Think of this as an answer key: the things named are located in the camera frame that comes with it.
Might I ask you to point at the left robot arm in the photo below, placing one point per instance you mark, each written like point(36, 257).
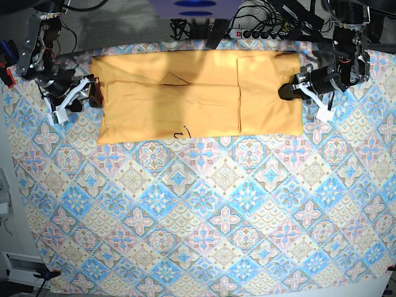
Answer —
point(351, 59)

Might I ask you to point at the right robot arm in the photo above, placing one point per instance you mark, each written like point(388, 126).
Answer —
point(36, 60)

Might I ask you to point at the purple robot base plate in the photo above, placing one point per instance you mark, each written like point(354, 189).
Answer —
point(209, 9)

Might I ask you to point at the yellow T-shirt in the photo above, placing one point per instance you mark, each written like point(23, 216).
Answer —
point(196, 93)

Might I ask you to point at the red-black clamp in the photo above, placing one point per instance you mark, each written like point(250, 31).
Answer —
point(9, 57)
point(46, 274)

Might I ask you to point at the patterned blue tablecloth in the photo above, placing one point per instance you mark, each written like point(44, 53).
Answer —
point(218, 216)

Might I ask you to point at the white box left edge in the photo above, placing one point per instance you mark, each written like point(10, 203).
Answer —
point(5, 197)

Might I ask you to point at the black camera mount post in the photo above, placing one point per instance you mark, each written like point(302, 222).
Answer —
point(218, 31)

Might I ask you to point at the white wall trunking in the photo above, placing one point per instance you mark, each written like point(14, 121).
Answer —
point(22, 268)

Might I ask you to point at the white power strip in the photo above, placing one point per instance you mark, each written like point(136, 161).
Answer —
point(240, 34)

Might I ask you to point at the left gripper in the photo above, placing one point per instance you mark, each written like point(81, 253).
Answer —
point(308, 85)

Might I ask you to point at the red-black clamp left upper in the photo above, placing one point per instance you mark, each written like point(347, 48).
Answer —
point(9, 57)

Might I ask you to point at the red-black clamp left lower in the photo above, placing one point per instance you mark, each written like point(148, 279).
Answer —
point(46, 274)

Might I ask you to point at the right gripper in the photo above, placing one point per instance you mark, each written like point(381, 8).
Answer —
point(64, 95)

